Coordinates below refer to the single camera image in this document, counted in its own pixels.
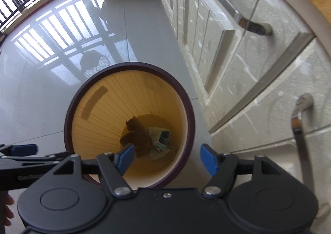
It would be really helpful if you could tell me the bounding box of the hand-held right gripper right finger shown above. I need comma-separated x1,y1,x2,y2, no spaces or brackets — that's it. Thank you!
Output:
200,143,281,197

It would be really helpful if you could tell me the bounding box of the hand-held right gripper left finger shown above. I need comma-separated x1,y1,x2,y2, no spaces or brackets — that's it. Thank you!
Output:
53,143,135,197

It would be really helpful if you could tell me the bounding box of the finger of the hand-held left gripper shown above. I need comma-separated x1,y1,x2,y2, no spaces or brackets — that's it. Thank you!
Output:
0,152,74,169
0,144,37,158

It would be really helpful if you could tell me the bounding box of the yellow bin with purple rim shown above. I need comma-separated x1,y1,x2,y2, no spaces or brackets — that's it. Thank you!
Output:
64,62,195,190

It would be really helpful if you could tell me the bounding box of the person's left hand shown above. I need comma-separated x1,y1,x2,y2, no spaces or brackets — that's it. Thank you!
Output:
4,193,14,221

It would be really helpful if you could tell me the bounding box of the white green paper packet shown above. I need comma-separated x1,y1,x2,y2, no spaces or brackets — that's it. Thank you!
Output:
147,127,172,161

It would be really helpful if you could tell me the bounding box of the cream drawer cabinet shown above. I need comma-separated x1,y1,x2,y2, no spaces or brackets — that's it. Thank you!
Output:
147,0,331,198

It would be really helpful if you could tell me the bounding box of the long metal drawer handle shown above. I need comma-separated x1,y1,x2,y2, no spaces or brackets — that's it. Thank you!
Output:
208,0,273,36
291,93,315,193

